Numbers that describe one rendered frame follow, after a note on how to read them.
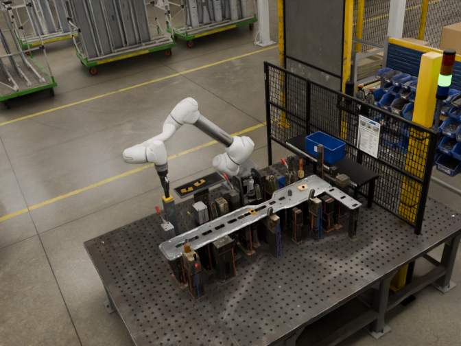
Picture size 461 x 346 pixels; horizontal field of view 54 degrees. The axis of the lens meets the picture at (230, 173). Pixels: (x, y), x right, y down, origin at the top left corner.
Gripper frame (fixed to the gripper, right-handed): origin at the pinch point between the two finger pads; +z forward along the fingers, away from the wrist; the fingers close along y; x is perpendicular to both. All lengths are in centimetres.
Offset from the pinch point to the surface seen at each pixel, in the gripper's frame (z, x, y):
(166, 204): 6.9, -3.2, 3.5
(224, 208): 15.9, 33.0, 21.9
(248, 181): 5, 57, 18
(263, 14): 56, 466, -546
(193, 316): 50, -21, 67
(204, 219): 17.4, 15.8, 21.9
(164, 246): 19.5, -17.9, 28.4
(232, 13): 71, 460, -663
